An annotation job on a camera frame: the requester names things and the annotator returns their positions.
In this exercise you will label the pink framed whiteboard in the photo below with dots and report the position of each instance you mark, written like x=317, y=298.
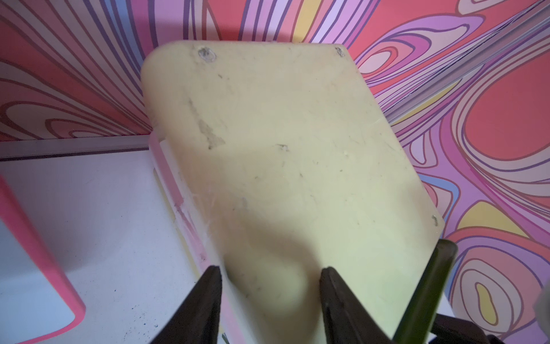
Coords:
x=38, y=302

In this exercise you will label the yellow green drawer cabinet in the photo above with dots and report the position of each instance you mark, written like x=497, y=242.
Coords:
x=279, y=163

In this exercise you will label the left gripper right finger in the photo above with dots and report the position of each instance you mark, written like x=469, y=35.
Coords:
x=345, y=320

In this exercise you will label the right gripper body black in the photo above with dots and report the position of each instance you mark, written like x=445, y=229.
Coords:
x=449, y=330

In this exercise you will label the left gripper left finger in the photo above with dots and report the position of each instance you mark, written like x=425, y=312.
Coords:
x=197, y=320

